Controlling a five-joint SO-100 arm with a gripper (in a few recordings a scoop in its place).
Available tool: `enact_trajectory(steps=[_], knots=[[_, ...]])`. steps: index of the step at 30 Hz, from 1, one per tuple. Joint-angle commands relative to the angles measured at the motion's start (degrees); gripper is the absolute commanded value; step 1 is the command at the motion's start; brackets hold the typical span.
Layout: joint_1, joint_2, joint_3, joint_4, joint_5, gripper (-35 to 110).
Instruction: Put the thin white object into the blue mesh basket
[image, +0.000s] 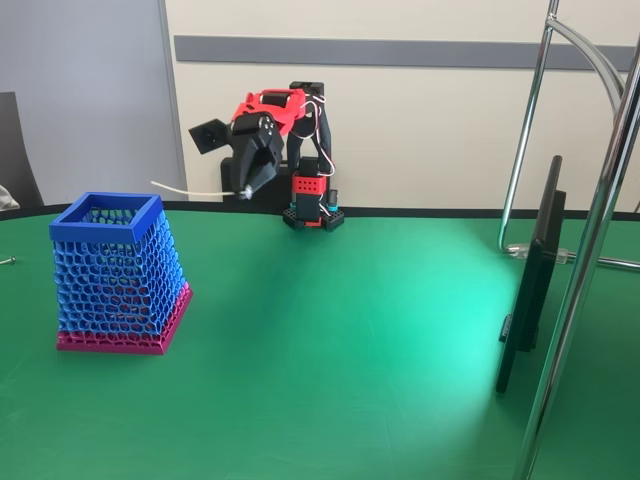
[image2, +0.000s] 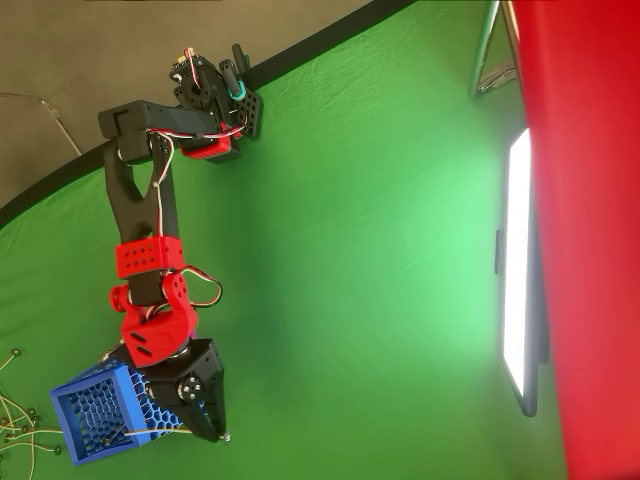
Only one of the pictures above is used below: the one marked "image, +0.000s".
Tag clear plastic clip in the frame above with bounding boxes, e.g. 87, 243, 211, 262
507, 242, 576, 264

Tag grey wall rail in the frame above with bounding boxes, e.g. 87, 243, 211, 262
173, 34, 637, 73

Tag chrome tube stand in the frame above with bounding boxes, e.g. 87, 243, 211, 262
496, 0, 640, 480

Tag blue and pink lattice basket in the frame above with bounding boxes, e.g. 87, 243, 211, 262
48, 191, 194, 357

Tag beige fabric item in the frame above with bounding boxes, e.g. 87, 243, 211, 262
0, 184, 22, 212

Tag red white servo wires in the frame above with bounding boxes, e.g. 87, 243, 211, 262
291, 99, 337, 177

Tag black plastic tool case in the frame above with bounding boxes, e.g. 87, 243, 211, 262
220, 156, 297, 209

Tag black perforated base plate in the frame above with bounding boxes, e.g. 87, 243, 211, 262
281, 206, 347, 233

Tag green table cloth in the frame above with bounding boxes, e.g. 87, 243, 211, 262
0, 201, 640, 480

